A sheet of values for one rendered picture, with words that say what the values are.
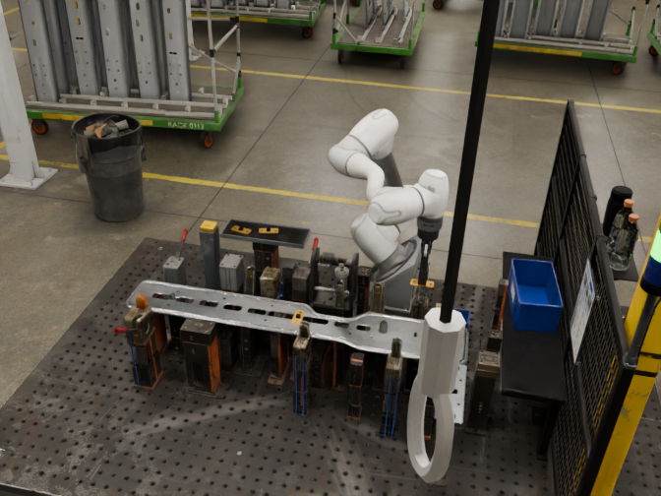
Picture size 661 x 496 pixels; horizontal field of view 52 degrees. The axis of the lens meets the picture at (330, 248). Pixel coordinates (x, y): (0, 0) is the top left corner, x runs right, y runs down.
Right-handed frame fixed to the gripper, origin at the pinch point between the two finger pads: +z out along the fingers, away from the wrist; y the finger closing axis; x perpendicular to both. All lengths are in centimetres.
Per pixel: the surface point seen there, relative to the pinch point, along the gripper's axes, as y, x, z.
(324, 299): -18, -40, 32
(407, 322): -7.2, -4.0, 28.8
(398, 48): -606, -76, 102
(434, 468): 183, 6, -116
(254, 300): -7, -67, 29
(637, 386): 54, 63, -10
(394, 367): 24.4, -5.4, 24.4
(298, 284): -16, -51, 25
